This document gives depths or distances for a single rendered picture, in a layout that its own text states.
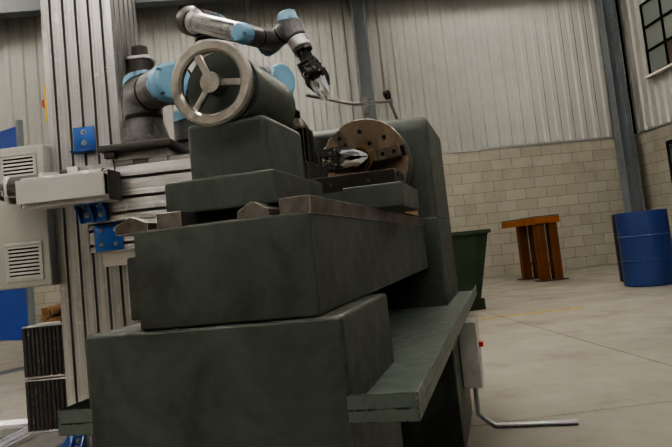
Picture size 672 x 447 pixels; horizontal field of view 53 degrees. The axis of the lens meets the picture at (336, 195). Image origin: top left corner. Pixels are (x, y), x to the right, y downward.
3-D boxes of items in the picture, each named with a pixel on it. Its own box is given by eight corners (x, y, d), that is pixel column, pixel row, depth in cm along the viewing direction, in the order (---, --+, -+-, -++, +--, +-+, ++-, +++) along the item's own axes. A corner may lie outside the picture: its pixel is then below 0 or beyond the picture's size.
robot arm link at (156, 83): (136, 111, 203) (277, 105, 240) (159, 100, 192) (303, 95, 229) (129, 73, 203) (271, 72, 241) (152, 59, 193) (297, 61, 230)
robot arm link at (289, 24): (283, 21, 252) (298, 7, 247) (295, 46, 250) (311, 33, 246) (269, 19, 246) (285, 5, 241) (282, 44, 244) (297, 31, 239)
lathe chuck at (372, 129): (328, 208, 250) (327, 124, 252) (412, 206, 242) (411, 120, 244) (322, 207, 241) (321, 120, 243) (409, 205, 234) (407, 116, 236)
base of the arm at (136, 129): (113, 146, 204) (111, 114, 204) (132, 153, 219) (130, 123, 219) (161, 140, 203) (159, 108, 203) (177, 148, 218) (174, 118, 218)
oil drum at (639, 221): (614, 285, 828) (605, 215, 835) (660, 280, 832) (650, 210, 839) (639, 288, 769) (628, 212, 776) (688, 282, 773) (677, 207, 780)
